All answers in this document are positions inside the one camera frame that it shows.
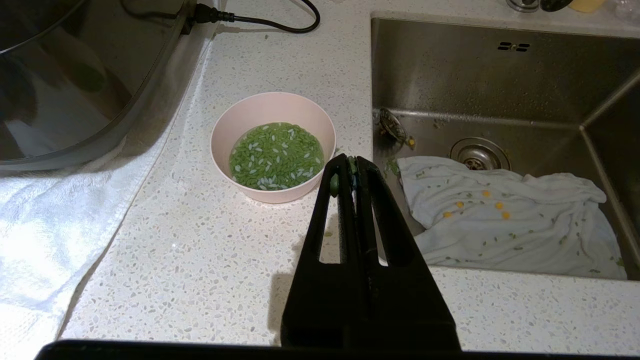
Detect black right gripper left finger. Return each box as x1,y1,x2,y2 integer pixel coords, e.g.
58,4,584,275
281,153,365,349

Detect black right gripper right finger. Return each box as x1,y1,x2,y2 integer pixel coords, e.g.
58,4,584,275
355,156,462,350

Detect green grains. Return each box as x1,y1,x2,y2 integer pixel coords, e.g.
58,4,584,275
229,122,326,191

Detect pink bowl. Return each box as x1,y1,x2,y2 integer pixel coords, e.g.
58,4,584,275
210,91,337,204

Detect black rice cooker body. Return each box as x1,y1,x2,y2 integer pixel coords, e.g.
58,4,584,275
0,0,198,172

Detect white speckled cloth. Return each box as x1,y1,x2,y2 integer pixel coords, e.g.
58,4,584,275
396,156,628,280

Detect round steel sink drain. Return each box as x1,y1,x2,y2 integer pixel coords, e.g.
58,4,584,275
449,137,512,172

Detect round metal sink stopper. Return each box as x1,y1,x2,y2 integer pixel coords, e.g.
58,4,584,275
377,107,408,143

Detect stainless steel sink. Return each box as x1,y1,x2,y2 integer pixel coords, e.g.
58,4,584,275
370,12,640,281

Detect white towel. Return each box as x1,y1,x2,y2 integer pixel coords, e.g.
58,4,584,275
0,0,223,360

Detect red yellow printed container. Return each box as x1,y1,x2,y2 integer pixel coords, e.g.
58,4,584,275
567,0,608,14

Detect clear transparent container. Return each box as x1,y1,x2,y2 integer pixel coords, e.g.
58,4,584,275
612,0,640,26

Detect black power cable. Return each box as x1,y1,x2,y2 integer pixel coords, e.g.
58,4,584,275
187,0,322,35

